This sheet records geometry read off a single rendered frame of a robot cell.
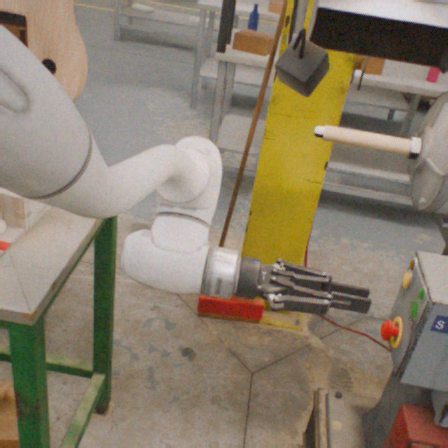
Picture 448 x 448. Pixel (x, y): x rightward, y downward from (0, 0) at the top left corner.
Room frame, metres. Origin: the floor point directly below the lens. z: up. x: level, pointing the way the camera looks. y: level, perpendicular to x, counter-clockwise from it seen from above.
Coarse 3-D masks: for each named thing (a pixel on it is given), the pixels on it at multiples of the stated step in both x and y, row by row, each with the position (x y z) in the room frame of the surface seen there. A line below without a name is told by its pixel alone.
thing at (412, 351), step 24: (432, 264) 0.83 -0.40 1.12; (408, 288) 0.83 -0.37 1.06; (432, 288) 0.75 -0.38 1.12; (408, 312) 0.78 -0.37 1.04; (432, 312) 0.72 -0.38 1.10; (408, 336) 0.74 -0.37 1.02; (432, 336) 0.72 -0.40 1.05; (408, 360) 0.72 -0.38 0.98; (432, 360) 0.72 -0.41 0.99; (408, 384) 0.72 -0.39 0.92; (432, 384) 0.72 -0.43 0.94
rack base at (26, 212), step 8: (0, 192) 1.01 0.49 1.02; (8, 192) 1.02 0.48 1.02; (0, 200) 1.01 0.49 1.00; (8, 200) 1.01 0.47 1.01; (16, 200) 1.00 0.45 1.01; (24, 200) 1.01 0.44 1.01; (0, 208) 1.01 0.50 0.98; (8, 208) 1.01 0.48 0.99; (16, 208) 1.00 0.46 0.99; (24, 208) 1.00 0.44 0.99; (32, 208) 1.04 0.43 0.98; (40, 208) 1.07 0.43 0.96; (48, 208) 1.11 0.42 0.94; (8, 216) 1.01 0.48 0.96; (16, 216) 1.00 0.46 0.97; (24, 216) 1.00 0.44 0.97; (32, 216) 1.04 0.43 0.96; (40, 216) 1.07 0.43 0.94; (8, 224) 1.01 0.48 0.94; (16, 224) 1.00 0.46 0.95; (24, 224) 1.00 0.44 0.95; (32, 224) 1.03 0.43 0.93
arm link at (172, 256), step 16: (160, 224) 0.79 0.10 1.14; (176, 224) 0.79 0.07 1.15; (192, 224) 0.79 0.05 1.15; (128, 240) 0.77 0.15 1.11; (144, 240) 0.77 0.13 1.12; (160, 240) 0.76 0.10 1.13; (176, 240) 0.76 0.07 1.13; (192, 240) 0.77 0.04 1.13; (128, 256) 0.75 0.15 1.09; (144, 256) 0.74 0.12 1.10; (160, 256) 0.74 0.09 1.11; (176, 256) 0.74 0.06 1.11; (192, 256) 0.75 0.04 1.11; (128, 272) 0.74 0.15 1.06; (144, 272) 0.73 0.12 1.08; (160, 272) 0.73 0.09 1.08; (176, 272) 0.73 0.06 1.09; (192, 272) 0.73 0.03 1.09; (160, 288) 0.74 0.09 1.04; (176, 288) 0.73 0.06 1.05; (192, 288) 0.73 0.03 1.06
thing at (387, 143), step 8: (328, 128) 1.07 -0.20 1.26; (336, 128) 1.08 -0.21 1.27; (328, 136) 1.06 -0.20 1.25; (336, 136) 1.06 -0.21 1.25; (344, 136) 1.06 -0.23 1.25; (352, 136) 1.06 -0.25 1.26; (360, 136) 1.06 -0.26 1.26; (368, 136) 1.06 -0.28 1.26; (376, 136) 1.07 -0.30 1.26; (384, 136) 1.07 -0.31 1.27; (392, 136) 1.07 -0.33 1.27; (352, 144) 1.06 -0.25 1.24; (360, 144) 1.06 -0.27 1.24; (368, 144) 1.06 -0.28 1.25; (376, 144) 1.06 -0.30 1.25; (384, 144) 1.06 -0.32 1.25; (392, 144) 1.06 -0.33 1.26; (400, 144) 1.06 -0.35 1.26; (408, 144) 1.06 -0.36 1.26; (400, 152) 1.06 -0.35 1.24; (408, 152) 1.05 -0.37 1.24
